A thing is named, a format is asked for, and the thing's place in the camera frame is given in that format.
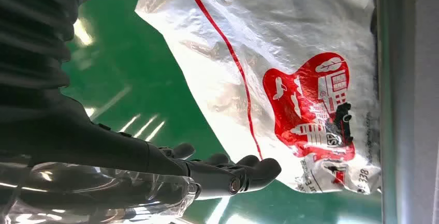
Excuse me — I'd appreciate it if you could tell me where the green conveyor belt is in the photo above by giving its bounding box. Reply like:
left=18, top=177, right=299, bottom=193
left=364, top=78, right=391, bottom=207
left=60, top=0, right=382, bottom=224

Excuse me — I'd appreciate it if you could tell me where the aluminium conveyor frame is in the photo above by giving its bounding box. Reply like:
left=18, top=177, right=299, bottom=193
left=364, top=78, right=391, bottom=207
left=374, top=0, right=439, bottom=224

